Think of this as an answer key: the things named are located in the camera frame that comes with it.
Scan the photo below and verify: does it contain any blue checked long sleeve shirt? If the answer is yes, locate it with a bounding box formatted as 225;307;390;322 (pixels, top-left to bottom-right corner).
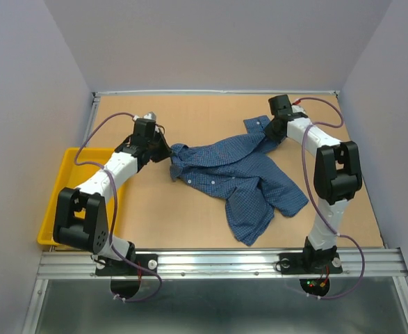
170;116;309;246

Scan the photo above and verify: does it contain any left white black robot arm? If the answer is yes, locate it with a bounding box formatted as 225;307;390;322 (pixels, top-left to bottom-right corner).
53;112;172;274

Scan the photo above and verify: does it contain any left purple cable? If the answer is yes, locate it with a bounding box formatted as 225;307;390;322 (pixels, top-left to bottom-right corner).
74;111;165;303

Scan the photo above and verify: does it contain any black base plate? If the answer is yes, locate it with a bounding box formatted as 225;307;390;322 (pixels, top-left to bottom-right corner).
275;252;343;275
91;253;158;276

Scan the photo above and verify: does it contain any aluminium mounting rail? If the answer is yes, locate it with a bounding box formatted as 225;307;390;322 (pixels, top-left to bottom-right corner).
37;248;408;280

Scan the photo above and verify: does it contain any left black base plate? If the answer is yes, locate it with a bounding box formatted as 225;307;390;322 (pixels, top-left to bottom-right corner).
91;253;158;276

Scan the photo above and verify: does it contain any yellow plastic tray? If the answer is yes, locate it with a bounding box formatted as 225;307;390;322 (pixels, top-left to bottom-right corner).
37;148;130;246

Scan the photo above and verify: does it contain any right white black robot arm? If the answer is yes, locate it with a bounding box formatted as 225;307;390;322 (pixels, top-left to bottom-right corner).
266;95;363;275

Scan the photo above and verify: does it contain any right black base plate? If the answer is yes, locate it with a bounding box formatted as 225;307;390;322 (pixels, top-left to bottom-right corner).
275;252;343;275

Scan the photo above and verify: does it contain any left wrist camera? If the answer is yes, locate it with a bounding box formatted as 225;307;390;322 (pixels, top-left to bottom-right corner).
143;112;156;121

